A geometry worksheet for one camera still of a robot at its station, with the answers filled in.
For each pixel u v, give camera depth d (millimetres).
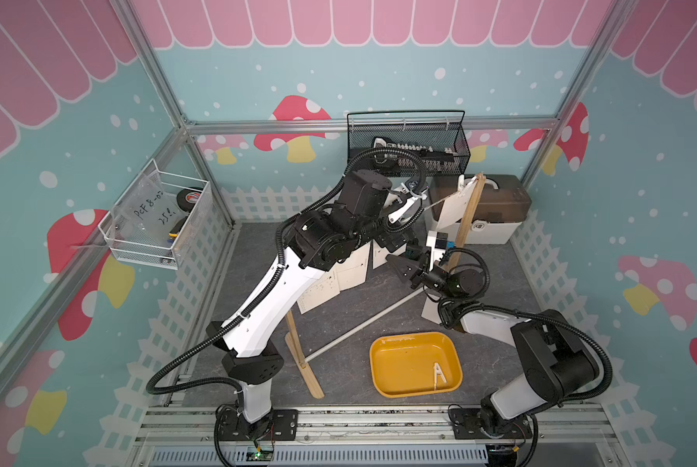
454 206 693
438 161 885
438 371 814
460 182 658
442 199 658
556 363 453
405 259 715
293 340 807
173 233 648
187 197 806
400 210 473
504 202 1026
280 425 730
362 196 400
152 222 701
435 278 694
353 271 644
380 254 658
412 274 674
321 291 614
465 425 738
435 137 966
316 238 402
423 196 465
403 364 831
